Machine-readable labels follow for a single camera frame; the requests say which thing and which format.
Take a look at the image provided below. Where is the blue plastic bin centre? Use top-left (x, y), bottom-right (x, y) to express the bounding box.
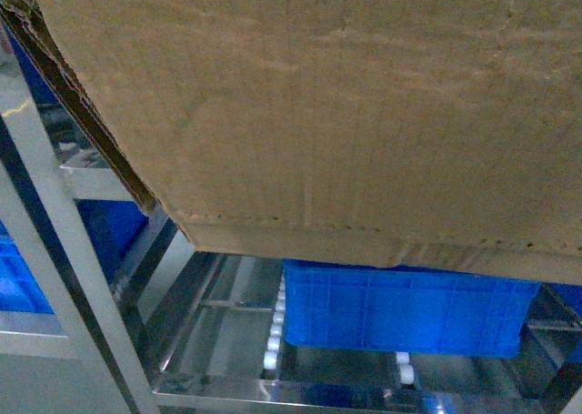
top-left (283, 259), bottom-right (541, 358)

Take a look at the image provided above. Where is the blue plastic bin far left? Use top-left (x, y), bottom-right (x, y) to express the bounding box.
top-left (0, 224), bottom-right (54, 314)

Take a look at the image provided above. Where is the stainless steel shelf frame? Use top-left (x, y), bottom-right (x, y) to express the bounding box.
top-left (0, 54), bottom-right (582, 414)

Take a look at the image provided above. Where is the brown cardboard box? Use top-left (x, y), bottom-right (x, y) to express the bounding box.
top-left (1, 0), bottom-right (581, 285)

